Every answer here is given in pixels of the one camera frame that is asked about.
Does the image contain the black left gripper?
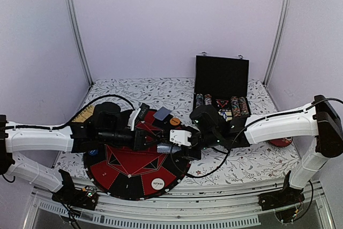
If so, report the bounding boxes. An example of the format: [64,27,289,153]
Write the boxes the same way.
[98,127,162,152]

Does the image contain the blue checkered card deck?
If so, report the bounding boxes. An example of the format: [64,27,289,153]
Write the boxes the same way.
[156,143,181,154]

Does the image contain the single blue playing card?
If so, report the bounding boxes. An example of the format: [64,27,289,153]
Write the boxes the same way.
[153,107,171,121]

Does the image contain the orange big blind button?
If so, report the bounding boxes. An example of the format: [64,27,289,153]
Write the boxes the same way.
[169,117,181,126]

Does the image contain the white dealer button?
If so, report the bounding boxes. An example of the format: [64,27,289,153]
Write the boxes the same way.
[151,178,165,190]

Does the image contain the blue small blind button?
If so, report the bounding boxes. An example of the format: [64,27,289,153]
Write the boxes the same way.
[88,150,98,156]

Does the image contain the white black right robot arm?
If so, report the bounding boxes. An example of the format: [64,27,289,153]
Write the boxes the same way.
[170,95,342,205]

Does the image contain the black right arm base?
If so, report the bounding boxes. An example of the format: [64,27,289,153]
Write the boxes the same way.
[258,188,305,211]

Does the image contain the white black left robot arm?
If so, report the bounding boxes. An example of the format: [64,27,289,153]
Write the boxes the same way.
[1,102,151,204]

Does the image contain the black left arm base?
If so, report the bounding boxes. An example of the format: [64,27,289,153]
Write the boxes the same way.
[51,186,99,211]

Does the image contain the boxed card deck in case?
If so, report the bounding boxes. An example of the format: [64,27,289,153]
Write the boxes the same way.
[218,109,233,121]

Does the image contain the poker chip row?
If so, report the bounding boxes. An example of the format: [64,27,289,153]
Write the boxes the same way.
[230,96,241,117]
[238,97,250,117]
[204,94,212,105]
[195,93,204,108]

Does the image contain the round red black poker mat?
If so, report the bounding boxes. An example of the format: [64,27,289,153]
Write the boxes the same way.
[83,109,190,201]

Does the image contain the poker chip row far right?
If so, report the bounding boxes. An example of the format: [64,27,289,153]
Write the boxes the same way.
[238,97,250,117]

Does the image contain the poker chip row far left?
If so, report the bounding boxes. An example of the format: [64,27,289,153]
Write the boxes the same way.
[195,93,204,108]

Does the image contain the black poker chip case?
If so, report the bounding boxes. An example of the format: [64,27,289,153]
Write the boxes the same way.
[193,55,249,111]

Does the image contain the red floral round tin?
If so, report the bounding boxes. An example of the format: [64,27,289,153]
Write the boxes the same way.
[269,137,293,147]

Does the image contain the woven bamboo fan mat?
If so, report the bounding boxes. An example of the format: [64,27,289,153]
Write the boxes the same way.
[72,105,94,123]

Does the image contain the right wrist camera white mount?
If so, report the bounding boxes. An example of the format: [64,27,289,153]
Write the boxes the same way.
[169,130,192,146]

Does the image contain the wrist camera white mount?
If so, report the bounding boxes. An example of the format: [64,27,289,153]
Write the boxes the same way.
[128,103,150,131]
[169,130,192,146]

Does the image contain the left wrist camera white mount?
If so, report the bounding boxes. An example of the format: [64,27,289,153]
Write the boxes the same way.
[128,103,150,131]

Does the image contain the right aluminium corner post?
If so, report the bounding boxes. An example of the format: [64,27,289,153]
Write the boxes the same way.
[263,0,291,88]

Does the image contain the aluminium corner post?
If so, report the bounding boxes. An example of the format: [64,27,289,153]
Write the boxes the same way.
[263,0,291,88]
[65,0,94,86]

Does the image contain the left aluminium corner post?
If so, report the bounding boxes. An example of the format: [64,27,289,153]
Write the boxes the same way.
[65,0,94,86]

